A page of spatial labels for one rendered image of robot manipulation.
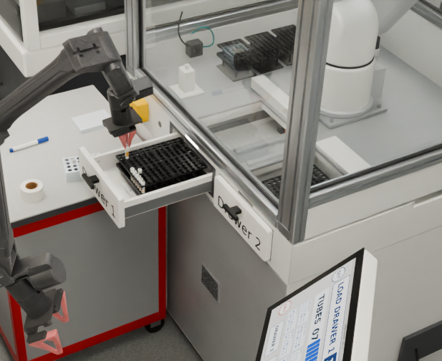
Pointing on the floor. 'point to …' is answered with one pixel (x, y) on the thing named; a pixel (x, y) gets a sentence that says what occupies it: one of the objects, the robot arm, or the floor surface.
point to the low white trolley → (77, 236)
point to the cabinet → (440, 334)
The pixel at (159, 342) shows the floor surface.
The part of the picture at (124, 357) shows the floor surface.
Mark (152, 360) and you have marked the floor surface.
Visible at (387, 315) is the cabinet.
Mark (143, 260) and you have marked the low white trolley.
